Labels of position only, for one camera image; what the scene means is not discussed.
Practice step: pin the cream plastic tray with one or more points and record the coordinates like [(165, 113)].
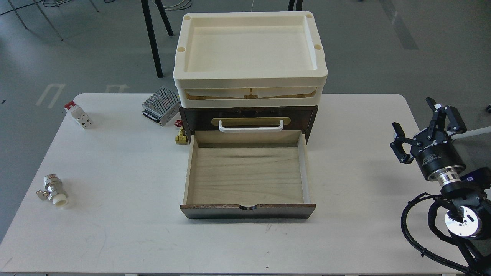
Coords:
[(249, 50), (251, 97)]

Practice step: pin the cream plastic tray lower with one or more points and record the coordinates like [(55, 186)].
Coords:
[(251, 97)]

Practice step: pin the silver metal valve fitting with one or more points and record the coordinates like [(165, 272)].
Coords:
[(53, 191)]

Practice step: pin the open wooden drawer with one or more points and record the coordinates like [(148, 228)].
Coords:
[(247, 176)]

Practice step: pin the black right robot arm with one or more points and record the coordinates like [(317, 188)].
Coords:
[(461, 212)]

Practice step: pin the dark wooden cabinet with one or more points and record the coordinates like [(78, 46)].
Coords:
[(207, 119)]

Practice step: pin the brass valve red handle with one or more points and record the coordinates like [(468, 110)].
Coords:
[(181, 138)]

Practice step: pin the black table leg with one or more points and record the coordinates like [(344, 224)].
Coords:
[(151, 37)]

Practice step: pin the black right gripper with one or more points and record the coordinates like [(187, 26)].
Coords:
[(431, 147)]

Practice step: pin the white red circuit breaker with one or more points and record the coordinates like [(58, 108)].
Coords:
[(78, 114)]

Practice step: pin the cream plastic tray upper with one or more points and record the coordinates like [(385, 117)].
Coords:
[(249, 50)]

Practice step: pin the metal mesh power supply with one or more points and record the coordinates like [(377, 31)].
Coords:
[(161, 106)]

